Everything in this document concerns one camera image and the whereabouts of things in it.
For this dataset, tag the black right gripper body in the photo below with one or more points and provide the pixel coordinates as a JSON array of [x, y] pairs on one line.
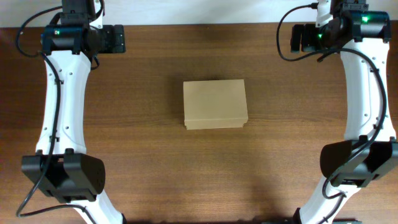
[[313, 39]]

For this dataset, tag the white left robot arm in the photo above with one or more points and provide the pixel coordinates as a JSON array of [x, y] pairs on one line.
[[60, 167]]

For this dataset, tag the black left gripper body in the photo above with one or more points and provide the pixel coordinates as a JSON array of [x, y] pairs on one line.
[[110, 40]]

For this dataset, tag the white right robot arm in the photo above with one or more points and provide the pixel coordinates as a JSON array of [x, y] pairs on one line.
[[369, 150]]

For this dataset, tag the brown cardboard box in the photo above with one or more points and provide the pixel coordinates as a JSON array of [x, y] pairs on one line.
[[214, 104]]

